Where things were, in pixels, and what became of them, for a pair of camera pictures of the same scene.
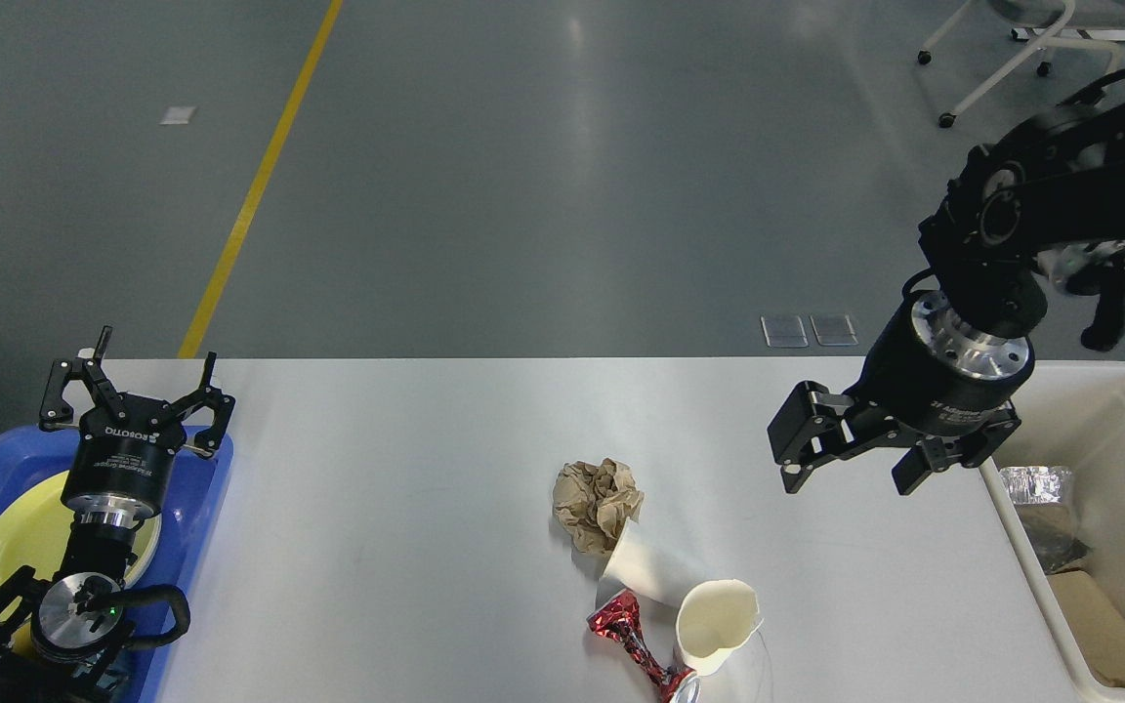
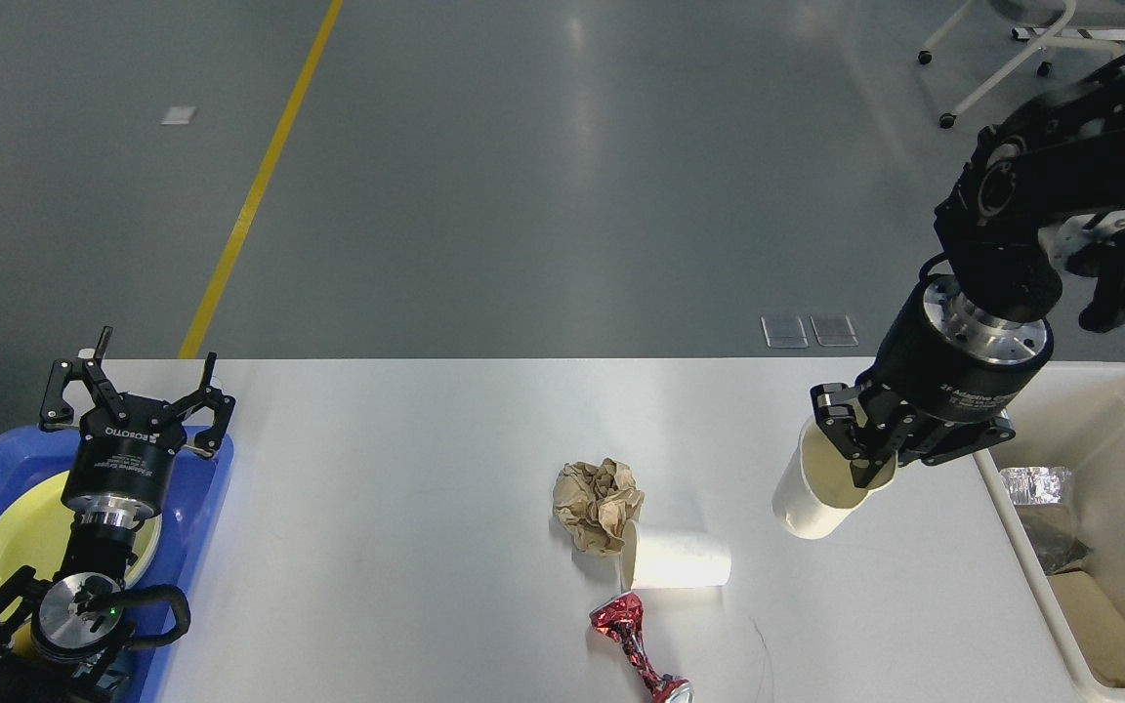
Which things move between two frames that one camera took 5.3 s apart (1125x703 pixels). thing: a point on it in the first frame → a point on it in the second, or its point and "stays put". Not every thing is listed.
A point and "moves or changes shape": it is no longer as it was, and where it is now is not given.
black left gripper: x=124 y=469 stays put
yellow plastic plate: x=32 y=531 stays put
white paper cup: x=641 y=560 moves or changes shape
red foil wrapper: x=620 y=619 stays put
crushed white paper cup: x=714 y=617 → x=815 y=495
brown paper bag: x=1115 y=650 stays put
